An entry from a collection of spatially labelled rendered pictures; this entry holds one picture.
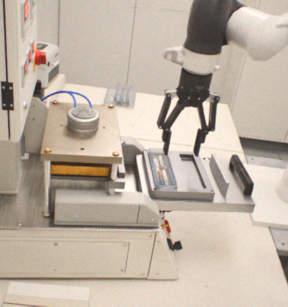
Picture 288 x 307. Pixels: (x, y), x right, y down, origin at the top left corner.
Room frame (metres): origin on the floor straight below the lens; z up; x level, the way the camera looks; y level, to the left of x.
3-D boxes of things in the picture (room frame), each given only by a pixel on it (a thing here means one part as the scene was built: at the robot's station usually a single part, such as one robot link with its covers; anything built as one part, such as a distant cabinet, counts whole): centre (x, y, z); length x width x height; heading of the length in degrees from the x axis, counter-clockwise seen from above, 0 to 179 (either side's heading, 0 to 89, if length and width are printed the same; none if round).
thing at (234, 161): (1.00, -0.28, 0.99); 0.15 x 0.02 x 0.04; 11
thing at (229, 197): (0.97, -0.14, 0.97); 0.30 x 0.22 x 0.08; 101
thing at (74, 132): (0.93, 0.19, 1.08); 0.31 x 0.24 x 0.13; 11
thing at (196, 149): (0.97, -0.14, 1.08); 0.03 x 0.01 x 0.07; 12
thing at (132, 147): (1.06, 0.11, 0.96); 0.26 x 0.05 x 0.07; 101
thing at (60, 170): (0.92, 0.16, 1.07); 0.22 x 0.17 x 0.10; 11
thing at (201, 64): (0.97, -0.07, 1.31); 0.13 x 0.12 x 0.05; 12
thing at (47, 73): (1.90, 0.60, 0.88); 0.25 x 0.20 x 0.17; 86
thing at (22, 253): (0.93, 0.16, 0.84); 0.53 x 0.37 x 0.17; 101
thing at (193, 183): (0.96, -0.09, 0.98); 0.20 x 0.17 x 0.03; 11
